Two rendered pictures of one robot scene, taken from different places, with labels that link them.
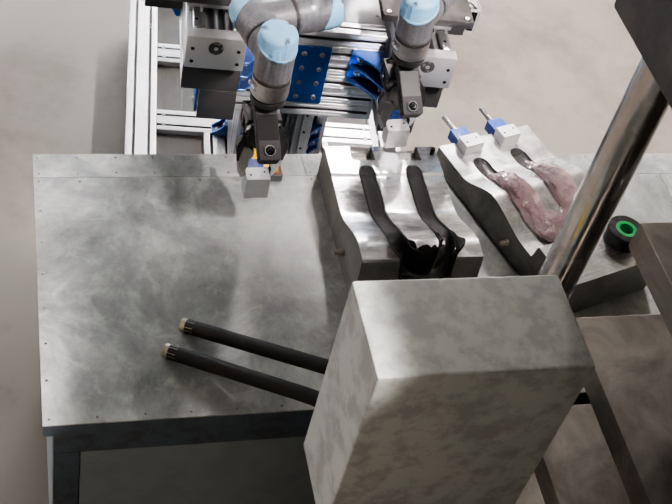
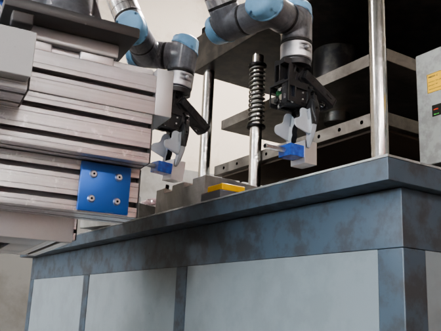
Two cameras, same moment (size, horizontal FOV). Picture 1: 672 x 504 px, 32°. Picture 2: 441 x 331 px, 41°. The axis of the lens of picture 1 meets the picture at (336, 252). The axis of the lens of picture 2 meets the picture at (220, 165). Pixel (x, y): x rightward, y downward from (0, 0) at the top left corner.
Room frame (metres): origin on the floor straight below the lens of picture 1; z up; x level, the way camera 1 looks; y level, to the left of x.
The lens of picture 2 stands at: (2.12, 1.45, 0.57)
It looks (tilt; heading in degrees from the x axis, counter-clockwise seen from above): 14 degrees up; 260
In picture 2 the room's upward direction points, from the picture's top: 2 degrees clockwise
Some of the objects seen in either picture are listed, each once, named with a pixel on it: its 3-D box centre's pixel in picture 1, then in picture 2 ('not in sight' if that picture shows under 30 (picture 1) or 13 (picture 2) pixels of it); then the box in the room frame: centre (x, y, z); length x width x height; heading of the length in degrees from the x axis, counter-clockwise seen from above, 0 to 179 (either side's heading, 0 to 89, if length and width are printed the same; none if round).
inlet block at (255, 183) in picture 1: (252, 166); (287, 150); (1.75, 0.22, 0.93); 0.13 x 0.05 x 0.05; 23
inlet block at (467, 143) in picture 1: (458, 134); not in sight; (2.13, -0.20, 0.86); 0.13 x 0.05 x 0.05; 40
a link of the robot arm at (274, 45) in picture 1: (275, 52); (295, 25); (1.74, 0.21, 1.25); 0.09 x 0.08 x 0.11; 38
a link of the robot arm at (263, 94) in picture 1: (268, 85); (296, 54); (1.73, 0.21, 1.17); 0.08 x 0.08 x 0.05
